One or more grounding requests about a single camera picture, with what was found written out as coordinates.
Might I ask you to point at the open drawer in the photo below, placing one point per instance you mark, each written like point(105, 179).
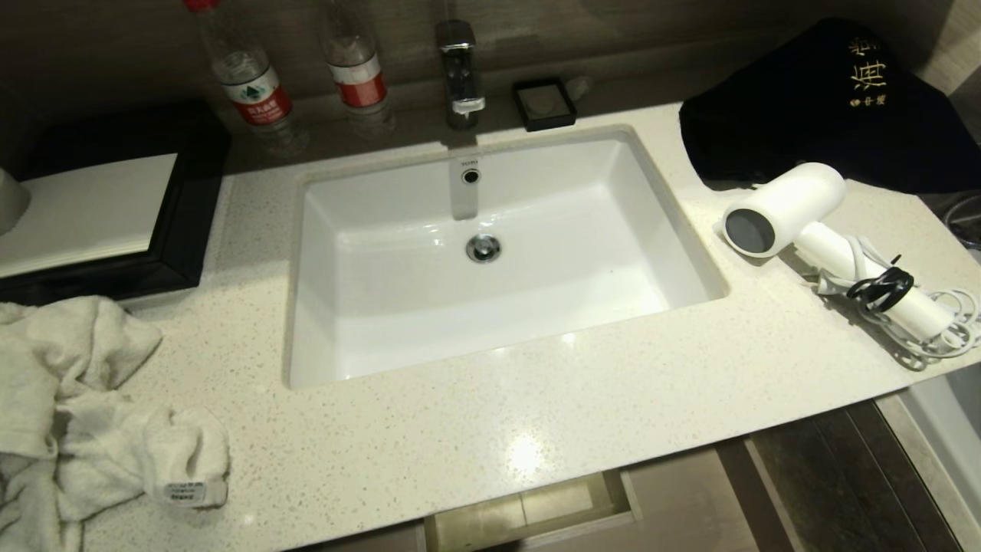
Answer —
point(529, 514)

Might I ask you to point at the white hair dryer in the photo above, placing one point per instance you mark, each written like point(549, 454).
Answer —
point(789, 204)

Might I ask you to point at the white sink basin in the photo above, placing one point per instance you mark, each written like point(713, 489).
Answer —
point(490, 253)

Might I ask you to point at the chrome sink drain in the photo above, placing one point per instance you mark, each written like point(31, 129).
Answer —
point(483, 248)

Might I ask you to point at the black soap dish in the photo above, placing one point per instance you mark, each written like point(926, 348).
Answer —
point(544, 103)

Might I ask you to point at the chrome faucet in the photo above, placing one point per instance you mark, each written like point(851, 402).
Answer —
point(460, 73)

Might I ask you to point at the clear water bottle red label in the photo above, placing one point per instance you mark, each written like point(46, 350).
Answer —
point(357, 77)
point(257, 92)

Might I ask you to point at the black tray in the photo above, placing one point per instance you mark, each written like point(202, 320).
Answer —
point(184, 207)

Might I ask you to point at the black cloth bag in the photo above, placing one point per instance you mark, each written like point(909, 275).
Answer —
point(828, 107)

